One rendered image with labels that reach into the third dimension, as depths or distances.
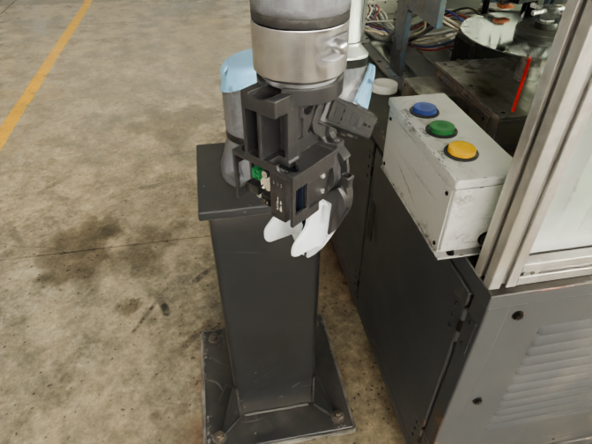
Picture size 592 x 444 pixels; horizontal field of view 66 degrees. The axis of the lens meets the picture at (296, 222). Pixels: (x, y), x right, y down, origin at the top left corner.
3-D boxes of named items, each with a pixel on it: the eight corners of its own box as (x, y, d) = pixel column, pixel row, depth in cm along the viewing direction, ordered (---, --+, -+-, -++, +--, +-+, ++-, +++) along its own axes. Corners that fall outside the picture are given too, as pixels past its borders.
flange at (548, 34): (513, 23, 102) (516, 11, 100) (567, 27, 99) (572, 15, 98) (515, 39, 93) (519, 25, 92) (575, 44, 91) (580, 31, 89)
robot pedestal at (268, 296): (207, 455, 122) (151, 246, 75) (203, 334, 152) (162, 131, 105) (352, 428, 128) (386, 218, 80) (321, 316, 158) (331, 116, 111)
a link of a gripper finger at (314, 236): (278, 277, 49) (276, 209, 43) (314, 248, 52) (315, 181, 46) (301, 292, 47) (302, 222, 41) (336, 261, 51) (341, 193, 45)
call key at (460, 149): (477, 164, 68) (481, 152, 67) (453, 166, 67) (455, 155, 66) (465, 151, 71) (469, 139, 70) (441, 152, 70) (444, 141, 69)
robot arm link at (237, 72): (233, 108, 92) (226, 40, 83) (299, 113, 90) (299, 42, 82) (217, 138, 83) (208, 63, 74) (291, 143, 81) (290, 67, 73)
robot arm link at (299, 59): (294, -2, 39) (376, 16, 35) (294, 53, 42) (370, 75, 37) (228, 18, 34) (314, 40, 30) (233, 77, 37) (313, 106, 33)
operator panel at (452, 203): (499, 252, 74) (529, 173, 64) (435, 261, 72) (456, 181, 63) (430, 161, 95) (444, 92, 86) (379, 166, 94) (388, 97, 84)
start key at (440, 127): (456, 141, 73) (460, 129, 72) (433, 144, 73) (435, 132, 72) (446, 129, 76) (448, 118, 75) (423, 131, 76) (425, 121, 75)
